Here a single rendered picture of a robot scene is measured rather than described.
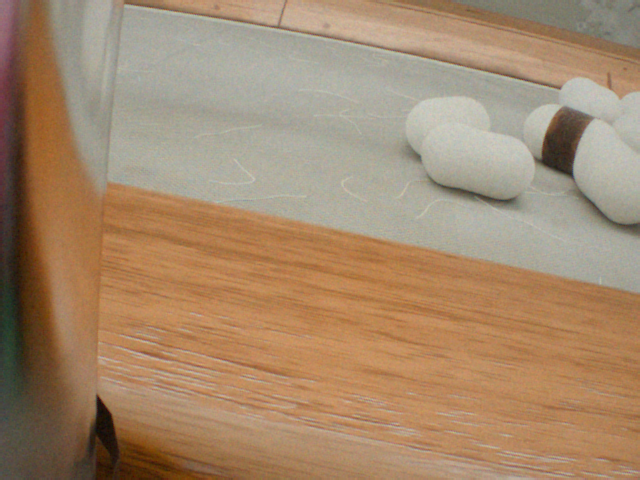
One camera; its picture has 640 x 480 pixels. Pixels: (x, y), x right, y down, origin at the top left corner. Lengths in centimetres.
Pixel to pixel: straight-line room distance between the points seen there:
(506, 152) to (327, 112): 8
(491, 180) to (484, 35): 23
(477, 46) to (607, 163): 21
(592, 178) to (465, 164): 4
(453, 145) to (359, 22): 22
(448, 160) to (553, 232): 3
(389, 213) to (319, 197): 2
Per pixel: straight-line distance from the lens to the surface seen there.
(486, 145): 21
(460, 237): 18
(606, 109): 33
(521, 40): 43
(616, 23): 241
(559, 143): 26
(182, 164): 20
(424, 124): 23
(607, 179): 22
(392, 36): 42
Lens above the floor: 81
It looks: 24 degrees down
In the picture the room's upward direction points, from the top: 11 degrees clockwise
